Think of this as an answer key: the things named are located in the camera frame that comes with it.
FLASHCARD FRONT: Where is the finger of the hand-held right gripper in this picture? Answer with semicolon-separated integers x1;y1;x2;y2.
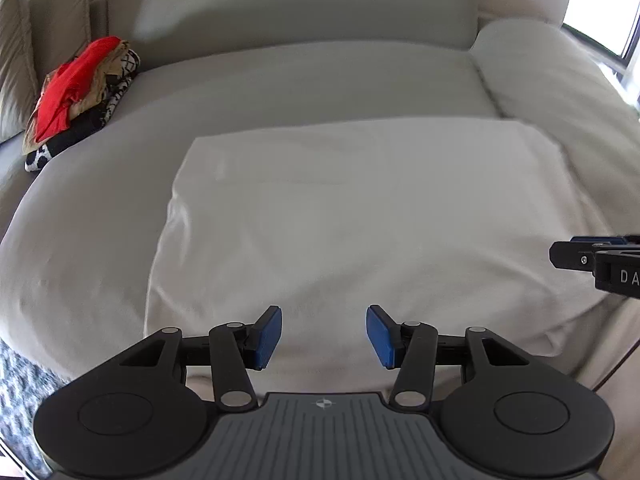
570;233;640;249
549;241;599;271

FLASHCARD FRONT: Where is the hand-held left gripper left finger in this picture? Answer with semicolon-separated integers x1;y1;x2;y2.
119;305;284;410

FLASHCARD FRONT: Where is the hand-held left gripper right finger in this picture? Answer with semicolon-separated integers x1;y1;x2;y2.
366;304;532;410

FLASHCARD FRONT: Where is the white sweatshirt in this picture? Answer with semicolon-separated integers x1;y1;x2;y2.
142;120;622;362

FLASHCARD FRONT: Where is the pile of folded clothes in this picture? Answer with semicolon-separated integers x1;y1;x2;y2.
25;52;142;174

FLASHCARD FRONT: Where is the window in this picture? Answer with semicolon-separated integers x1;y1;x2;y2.
561;0;640;76

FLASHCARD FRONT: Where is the grey sofa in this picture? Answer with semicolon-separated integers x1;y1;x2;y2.
0;0;640;397

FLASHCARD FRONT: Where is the blue patterned rug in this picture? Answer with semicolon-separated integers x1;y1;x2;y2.
0;342;68;466

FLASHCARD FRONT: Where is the beige garment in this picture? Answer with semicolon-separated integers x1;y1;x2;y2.
22;42;139;154

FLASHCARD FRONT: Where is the red garment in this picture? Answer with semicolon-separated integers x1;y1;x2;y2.
34;36;124;142

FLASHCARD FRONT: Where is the olive cushion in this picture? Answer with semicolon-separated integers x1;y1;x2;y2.
27;0;94;87
0;0;39;142

